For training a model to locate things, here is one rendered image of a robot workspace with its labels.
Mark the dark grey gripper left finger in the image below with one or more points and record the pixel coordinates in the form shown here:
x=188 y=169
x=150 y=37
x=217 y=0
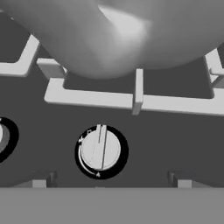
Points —
x=43 y=179

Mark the dark grey hob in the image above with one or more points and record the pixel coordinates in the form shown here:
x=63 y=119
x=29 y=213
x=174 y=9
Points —
x=163 y=145

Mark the white hob knob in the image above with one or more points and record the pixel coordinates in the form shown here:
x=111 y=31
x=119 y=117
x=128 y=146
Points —
x=100 y=150
x=4 y=140

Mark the pale grey burner grate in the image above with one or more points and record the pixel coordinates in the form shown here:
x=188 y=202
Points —
x=20 y=62
x=116 y=100

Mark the grey kettle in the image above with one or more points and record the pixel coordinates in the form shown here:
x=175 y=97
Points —
x=122 y=35

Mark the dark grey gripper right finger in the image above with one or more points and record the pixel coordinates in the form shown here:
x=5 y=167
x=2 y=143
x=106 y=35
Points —
x=182 y=179

